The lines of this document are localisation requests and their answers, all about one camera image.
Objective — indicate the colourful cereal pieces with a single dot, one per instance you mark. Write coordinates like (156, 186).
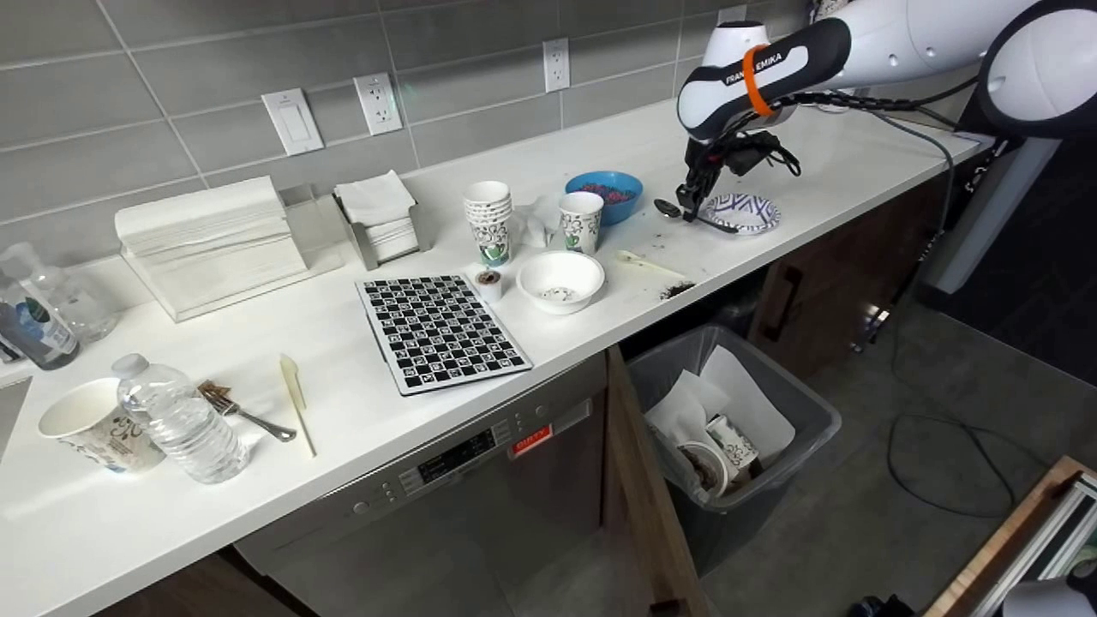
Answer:
(617, 198)

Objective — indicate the blue bowl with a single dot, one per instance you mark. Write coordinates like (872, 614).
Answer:
(584, 191)

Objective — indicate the short floral paper cup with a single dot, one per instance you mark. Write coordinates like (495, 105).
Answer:
(582, 224)

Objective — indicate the steel dishwasher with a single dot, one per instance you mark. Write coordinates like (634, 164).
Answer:
(456, 493)

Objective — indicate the clear plastic bottle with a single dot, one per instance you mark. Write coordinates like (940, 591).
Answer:
(47, 311)

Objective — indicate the white paper sheets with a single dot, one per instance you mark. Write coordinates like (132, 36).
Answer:
(741, 398)

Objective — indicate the wide patterned paper cup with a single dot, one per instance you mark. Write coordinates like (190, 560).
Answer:
(96, 430)

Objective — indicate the open cabinet door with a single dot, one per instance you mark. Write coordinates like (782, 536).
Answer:
(647, 493)

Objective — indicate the blue patterned paper plate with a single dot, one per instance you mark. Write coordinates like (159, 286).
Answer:
(749, 215)

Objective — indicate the dirty metal fork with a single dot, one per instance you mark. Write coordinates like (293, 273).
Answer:
(246, 413)

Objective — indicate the crumpled white napkin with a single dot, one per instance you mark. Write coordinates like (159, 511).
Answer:
(535, 228)

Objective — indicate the clear water bottle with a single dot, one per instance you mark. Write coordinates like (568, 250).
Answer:
(184, 422)

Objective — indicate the white napkin holder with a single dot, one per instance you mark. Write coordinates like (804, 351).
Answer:
(380, 216)

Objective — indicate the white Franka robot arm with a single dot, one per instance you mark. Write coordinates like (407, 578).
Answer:
(893, 55)

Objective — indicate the paper cup with coffee grounds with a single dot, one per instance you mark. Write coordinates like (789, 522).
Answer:
(704, 463)

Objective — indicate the wooden frame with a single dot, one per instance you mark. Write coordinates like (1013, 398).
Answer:
(1006, 551)

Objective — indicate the grey trash bin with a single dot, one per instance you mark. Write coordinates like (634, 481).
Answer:
(799, 432)

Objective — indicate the white bowl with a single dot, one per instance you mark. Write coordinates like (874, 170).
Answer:
(560, 280)

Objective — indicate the discarded floral paper cup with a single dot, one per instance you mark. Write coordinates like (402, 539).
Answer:
(732, 445)

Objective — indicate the white rectangular box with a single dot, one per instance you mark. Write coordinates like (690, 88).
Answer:
(212, 245)

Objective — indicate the steel dispenser box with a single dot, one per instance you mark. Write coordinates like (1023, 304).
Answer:
(314, 224)

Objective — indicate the dark wooden lower cabinet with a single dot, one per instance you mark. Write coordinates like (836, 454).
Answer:
(846, 295)

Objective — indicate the cream flat stick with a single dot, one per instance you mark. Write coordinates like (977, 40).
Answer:
(647, 266)
(295, 398)

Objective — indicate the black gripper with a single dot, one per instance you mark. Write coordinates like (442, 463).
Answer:
(740, 157)

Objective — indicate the black white checkerboard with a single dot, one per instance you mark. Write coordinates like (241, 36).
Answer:
(439, 332)

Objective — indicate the small black object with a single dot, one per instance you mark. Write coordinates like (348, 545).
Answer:
(677, 289)

